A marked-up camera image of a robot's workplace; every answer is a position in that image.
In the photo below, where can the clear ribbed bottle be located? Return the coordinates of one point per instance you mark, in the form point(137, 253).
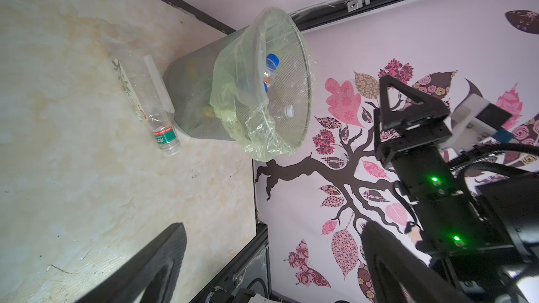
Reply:
point(281, 110)

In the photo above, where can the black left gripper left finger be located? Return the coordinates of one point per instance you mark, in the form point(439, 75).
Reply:
point(150, 275)

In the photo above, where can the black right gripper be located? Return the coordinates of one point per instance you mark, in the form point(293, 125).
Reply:
point(452, 223)

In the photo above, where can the clear bottle green-red cap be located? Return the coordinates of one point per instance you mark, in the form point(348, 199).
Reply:
point(144, 87)

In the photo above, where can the clear Pepsi bottle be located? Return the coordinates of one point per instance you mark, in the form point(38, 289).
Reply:
point(272, 63)

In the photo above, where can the wire mesh waste bin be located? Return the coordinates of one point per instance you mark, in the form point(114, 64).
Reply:
point(188, 81)

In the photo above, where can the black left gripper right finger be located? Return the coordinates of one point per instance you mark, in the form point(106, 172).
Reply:
point(395, 270)

